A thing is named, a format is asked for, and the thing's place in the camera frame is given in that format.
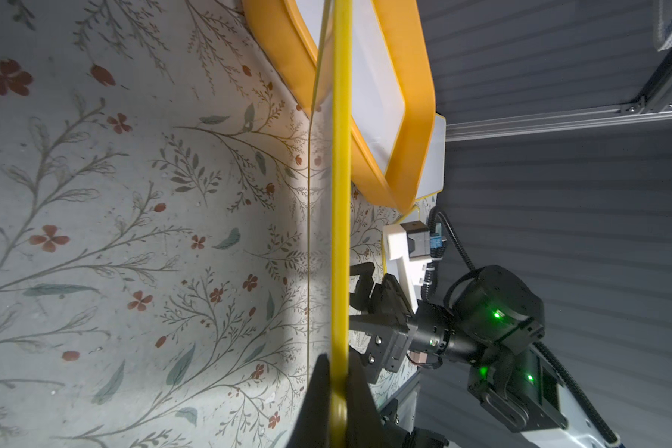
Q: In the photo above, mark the whiteboard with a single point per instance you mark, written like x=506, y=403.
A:
x=378, y=104
x=432, y=177
x=328, y=186

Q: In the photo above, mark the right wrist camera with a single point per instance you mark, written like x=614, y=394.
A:
x=412, y=250

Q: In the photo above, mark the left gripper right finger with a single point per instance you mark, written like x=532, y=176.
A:
x=364, y=428

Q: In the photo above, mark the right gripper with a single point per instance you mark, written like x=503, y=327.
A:
x=395, y=328

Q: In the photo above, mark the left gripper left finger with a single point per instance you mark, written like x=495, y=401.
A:
x=313, y=409

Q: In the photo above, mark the floral table mat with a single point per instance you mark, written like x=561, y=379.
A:
x=154, y=186

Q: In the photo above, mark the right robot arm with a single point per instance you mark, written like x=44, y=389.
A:
x=495, y=326

